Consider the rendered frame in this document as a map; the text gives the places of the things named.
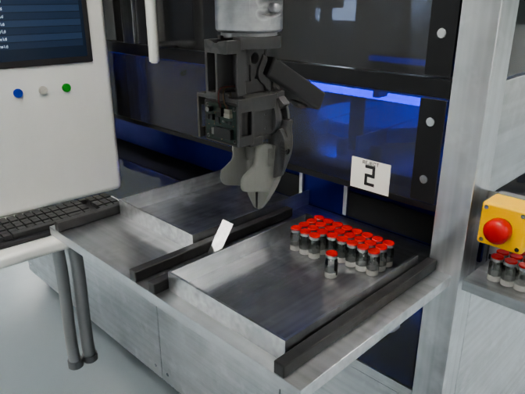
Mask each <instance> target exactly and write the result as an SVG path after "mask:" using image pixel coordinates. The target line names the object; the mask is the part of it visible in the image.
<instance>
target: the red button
mask: <svg viewBox="0 0 525 394"><path fill-rule="evenodd" d="M483 233H484V237H485V238H486V239H487V240H488V241H489V242H490V243H492V244H495V245H501V244H504V243H505V242H507V241H508V240H509V239H510V238H511V237H512V234H513V230H512V227H511V225H510V224H509V222H508V221H506V220H504V219H502V218H498V217H496V218H493V219H491V220H489V221H488V222H487V223H486V224H485V225H484V228H483Z"/></svg>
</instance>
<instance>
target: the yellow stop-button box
mask: <svg viewBox="0 0 525 394"><path fill-rule="evenodd" d="M496 217H498V218H502V219H504V220H506V221H508V222H509V224H510V225H511V227H512V237H511V238H510V239H509V240H508V241H507V242H505V243H504V244H501V245H495V244H492V243H490V242H489V241H488V240H487V239H486V238H485V237H484V233H483V228H484V225H485V224H486V223H487V222H488V221H489V220H491V219H493V218H496ZM477 241H479V242H482V243H484V244H487V245H492V246H494V247H497V248H500V249H504V250H506V251H510V252H512V253H516V254H522V253H524V252H525V196H523V195H517V194H514V193H511V192H505V191H500V192H497V194H496V195H493V196H492V197H490V198H489V199H487V200H486V201H484V203H483V206H482V212H481V217H480V226H479V231H478V236H477Z"/></svg>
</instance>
